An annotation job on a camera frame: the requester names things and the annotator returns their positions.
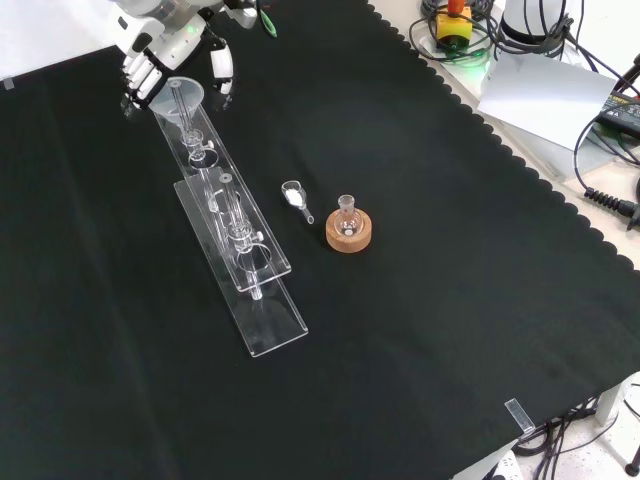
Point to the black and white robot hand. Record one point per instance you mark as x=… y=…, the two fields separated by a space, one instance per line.
x=170 y=40

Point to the translucent plastic funnel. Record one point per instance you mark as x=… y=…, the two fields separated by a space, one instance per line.
x=172 y=107

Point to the glass weighing funnel with powder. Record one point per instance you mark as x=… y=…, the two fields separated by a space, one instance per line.
x=295 y=198

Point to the clear acrylic funnel stand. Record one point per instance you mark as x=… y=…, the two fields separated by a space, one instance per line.
x=270 y=325

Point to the grey tape strip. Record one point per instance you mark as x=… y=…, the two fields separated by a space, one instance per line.
x=8 y=83

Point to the small round-bottom glass flask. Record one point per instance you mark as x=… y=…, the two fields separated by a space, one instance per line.
x=347 y=220

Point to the yellow emergency stop button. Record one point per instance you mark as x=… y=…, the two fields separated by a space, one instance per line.
x=454 y=25

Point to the black scalloped table cloth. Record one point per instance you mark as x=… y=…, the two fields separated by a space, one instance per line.
x=400 y=300

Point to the pale board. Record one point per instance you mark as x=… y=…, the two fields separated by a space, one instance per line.
x=545 y=95

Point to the black power adapter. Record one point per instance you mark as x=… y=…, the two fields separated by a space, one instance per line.
x=622 y=112

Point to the black tripod leg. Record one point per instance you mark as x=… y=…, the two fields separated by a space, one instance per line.
x=627 y=75

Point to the clear tape strip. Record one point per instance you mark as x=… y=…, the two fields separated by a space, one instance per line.
x=519 y=415

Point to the white power strip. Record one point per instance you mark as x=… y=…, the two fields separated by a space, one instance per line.
x=505 y=465

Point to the white table leg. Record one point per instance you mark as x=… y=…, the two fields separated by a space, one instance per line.
x=617 y=400

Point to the black tripod foot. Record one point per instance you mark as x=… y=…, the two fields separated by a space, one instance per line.
x=633 y=467

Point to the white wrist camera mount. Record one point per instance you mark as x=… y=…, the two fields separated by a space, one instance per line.
x=244 y=14

